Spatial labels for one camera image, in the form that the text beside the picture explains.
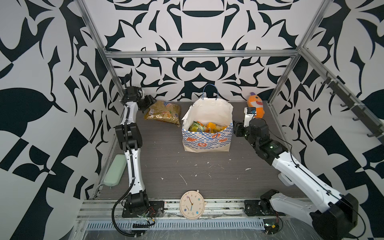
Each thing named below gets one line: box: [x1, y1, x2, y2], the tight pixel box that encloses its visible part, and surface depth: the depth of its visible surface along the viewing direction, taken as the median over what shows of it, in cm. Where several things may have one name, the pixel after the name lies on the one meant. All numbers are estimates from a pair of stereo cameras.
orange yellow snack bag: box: [204, 122, 228, 134], surface depth 95 cm
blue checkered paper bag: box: [181, 84, 234, 153], surface depth 88 cm
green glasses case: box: [103, 154, 127, 186], surface depth 85 cm
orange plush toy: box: [247, 92, 265, 119], surface depth 113 cm
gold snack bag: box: [144, 100, 182, 128], surface depth 104 cm
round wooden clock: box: [179, 189, 205, 220], surface depth 75 cm
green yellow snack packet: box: [188, 121, 205, 132], surface depth 90 cm
